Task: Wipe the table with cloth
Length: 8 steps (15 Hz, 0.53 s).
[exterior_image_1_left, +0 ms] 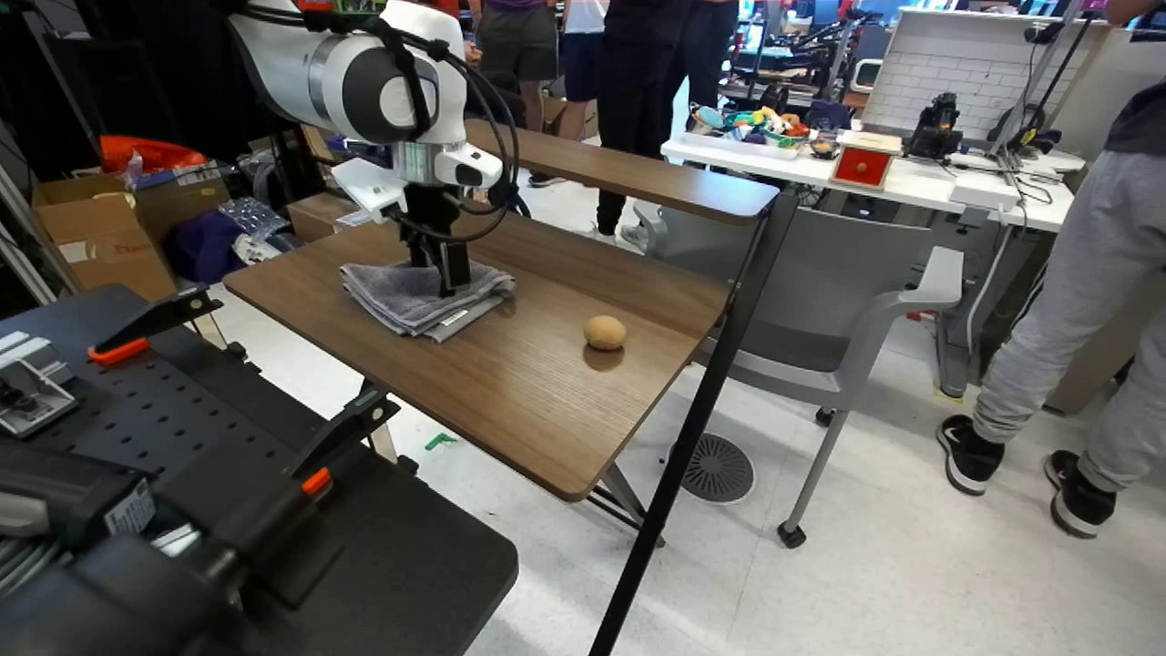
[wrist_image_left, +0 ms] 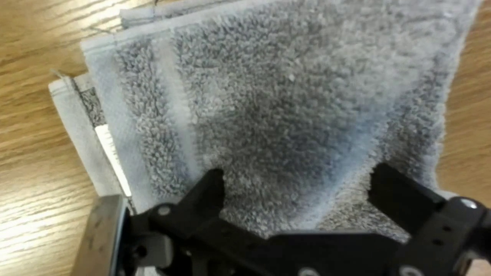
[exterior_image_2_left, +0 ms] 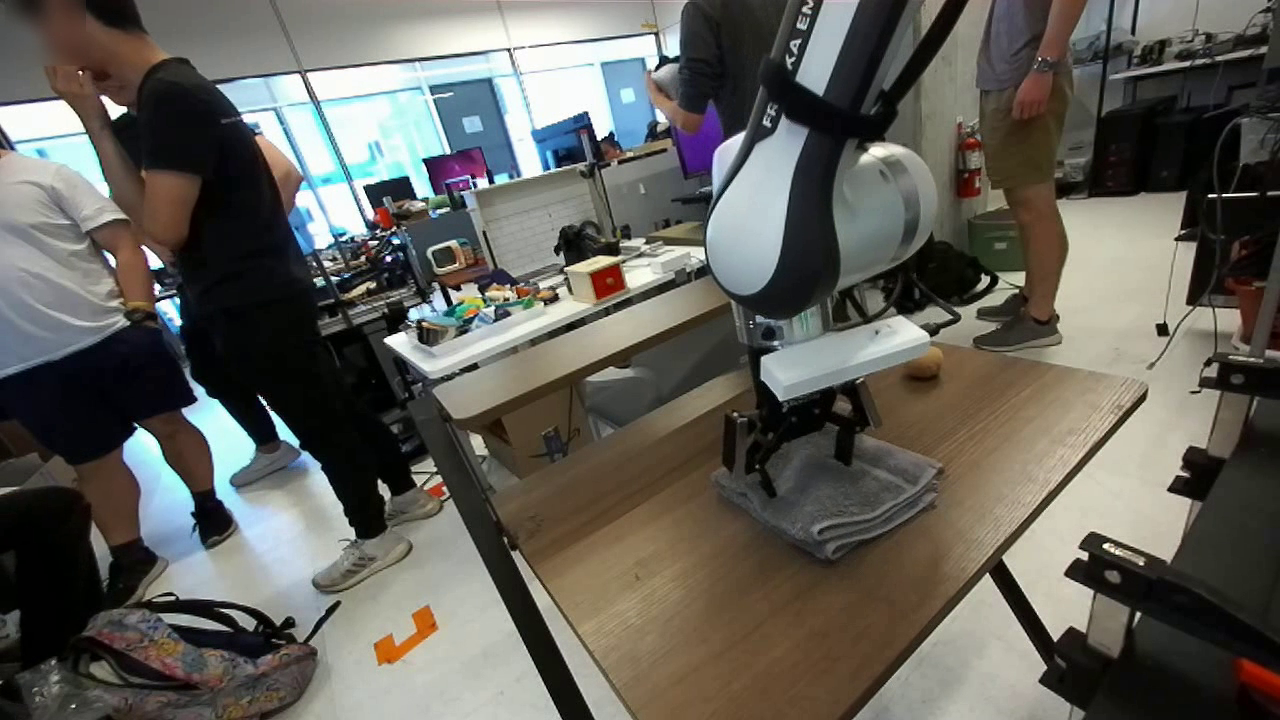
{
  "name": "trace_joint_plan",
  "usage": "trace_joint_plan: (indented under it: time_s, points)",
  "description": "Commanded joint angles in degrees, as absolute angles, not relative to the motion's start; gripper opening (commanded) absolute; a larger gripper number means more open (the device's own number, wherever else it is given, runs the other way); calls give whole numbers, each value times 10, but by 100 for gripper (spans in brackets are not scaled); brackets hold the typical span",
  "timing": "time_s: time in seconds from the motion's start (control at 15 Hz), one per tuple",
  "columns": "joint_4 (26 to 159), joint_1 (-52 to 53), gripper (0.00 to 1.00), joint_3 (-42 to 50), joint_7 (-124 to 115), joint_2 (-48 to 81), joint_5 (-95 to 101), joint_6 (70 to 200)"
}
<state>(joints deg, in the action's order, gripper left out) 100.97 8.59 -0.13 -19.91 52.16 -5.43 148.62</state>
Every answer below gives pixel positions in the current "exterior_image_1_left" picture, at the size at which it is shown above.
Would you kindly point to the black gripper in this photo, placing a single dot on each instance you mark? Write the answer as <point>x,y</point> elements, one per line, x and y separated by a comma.
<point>431,213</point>

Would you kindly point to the grey terry cloth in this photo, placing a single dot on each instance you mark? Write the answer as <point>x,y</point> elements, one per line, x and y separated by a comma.
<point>413,311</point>

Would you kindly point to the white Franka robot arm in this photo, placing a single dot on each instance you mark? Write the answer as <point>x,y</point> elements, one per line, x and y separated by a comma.
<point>351,87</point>

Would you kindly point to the small cardboard box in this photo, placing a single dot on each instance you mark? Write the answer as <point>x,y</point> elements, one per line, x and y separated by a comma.
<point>319,218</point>

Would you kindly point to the green floor tape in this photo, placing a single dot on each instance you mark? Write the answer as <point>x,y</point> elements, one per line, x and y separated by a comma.
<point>443,441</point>

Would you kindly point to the small tan ball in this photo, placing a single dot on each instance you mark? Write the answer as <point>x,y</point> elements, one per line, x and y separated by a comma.
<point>606,332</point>

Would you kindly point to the large black orange clamp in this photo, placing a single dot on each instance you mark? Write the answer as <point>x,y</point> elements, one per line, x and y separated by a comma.
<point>349,432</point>

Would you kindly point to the person in purple top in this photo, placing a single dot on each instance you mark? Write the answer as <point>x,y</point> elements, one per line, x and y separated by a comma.
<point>522,50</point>

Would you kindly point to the dark blue fabric bag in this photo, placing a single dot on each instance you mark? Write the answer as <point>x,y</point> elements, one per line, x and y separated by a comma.
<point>200,242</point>

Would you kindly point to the person in white shirt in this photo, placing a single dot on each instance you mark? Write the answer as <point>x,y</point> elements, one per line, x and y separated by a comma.
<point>585,60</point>

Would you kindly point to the small black orange clamp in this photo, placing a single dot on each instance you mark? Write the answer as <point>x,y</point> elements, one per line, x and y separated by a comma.
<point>159,318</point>

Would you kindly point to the person in black trousers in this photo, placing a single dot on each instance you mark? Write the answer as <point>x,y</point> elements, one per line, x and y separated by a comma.
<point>656,75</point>

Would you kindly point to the black table leg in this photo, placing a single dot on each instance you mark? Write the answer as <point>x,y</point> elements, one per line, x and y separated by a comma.
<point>621,499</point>

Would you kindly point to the orange plastic object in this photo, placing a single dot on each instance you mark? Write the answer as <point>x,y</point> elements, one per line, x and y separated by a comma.
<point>148,154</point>

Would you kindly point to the black perforated workbench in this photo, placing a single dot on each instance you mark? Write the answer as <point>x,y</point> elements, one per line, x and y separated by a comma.
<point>401,585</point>

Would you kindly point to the large cardboard box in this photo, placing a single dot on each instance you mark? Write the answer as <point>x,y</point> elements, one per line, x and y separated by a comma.
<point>103,237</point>

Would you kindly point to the black round floor plate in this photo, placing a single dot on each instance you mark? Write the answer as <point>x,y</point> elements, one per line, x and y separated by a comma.
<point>714,469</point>

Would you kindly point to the pile of colourful toys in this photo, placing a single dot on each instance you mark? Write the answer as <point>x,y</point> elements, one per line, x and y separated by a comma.
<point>758,124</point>

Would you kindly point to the grey office chair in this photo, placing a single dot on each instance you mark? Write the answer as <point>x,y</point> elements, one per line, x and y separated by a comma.
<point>838,276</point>

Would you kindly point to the grey square plate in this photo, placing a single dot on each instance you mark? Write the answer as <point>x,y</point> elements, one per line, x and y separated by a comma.
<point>38,398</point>

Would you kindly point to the red box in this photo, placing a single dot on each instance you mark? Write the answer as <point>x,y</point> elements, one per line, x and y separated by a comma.
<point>864,166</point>

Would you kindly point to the white desk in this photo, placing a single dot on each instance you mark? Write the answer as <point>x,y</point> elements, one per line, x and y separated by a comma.
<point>929,185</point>

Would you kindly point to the black desktop device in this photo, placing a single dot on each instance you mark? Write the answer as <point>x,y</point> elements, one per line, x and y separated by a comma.
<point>934,129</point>

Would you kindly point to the white board panel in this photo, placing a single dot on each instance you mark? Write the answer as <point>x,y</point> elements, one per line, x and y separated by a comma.
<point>958,66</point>

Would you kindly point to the black tripod stand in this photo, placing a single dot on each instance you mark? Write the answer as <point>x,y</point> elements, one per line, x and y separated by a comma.
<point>1027,141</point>

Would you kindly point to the person in grey sweatpants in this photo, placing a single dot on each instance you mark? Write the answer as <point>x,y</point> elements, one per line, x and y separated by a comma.
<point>1070,279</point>

